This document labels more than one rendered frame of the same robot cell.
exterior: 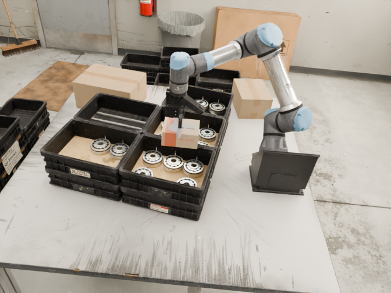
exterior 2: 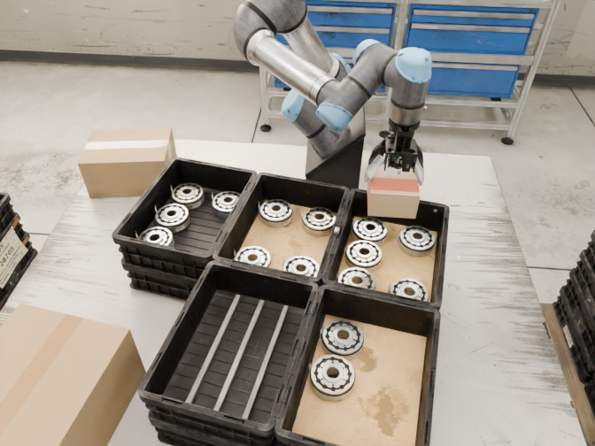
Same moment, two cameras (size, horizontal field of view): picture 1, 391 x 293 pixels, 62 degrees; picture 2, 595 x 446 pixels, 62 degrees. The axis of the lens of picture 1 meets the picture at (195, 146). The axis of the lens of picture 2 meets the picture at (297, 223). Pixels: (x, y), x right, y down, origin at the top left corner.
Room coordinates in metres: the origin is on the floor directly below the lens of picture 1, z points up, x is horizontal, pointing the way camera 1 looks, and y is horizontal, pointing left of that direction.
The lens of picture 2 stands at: (1.35, 1.11, 1.89)
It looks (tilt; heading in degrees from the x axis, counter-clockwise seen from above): 43 degrees down; 275
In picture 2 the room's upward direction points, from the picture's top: 1 degrees clockwise
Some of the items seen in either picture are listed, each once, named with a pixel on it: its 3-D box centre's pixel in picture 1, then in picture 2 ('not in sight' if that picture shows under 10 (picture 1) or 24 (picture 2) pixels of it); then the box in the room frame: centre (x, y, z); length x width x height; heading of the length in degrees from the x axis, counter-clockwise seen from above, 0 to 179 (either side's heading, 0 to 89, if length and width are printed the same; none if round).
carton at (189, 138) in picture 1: (180, 132); (391, 186); (1.19, 0.07, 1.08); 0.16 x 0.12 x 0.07; 90
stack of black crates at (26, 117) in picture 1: (22, 129); not in sight; (2.04, 1.39, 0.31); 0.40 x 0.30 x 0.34; 0
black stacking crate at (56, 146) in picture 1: (93, 151); (362, 380); (1.25, 0.51, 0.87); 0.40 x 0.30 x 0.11; 80
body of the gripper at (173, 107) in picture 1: (176, 102); (401, 142); (1.19, 0.10, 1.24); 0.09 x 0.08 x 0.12; 90
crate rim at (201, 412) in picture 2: (118, 112); (236, 336); (1.54, 0.46, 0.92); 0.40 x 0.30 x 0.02; 80
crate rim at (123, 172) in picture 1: (169, 161); (390, 243); (1.17, 0.12, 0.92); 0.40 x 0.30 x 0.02; 80
